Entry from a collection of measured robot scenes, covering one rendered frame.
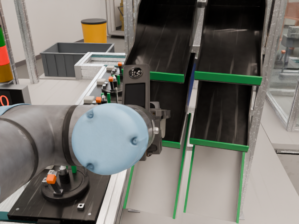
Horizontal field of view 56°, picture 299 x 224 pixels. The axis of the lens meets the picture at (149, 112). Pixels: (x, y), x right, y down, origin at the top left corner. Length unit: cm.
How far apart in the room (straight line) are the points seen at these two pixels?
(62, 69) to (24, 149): 255
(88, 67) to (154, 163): 130
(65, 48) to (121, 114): 292
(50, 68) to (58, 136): 255
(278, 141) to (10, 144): 124
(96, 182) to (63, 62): 199
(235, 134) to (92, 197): 44
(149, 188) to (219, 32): 43
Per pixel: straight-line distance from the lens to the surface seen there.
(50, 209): 86
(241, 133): 70
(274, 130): 149
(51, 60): 283
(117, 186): 90
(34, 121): 32
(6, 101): 94
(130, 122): 29
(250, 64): 64
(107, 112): 29
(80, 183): 89
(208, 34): 72
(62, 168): 86
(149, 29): 73
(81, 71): 201
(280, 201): 109
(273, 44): 72
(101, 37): 520
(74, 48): 316
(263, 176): 117
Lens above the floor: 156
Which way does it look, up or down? 27 degrees down
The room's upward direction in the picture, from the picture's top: straight up
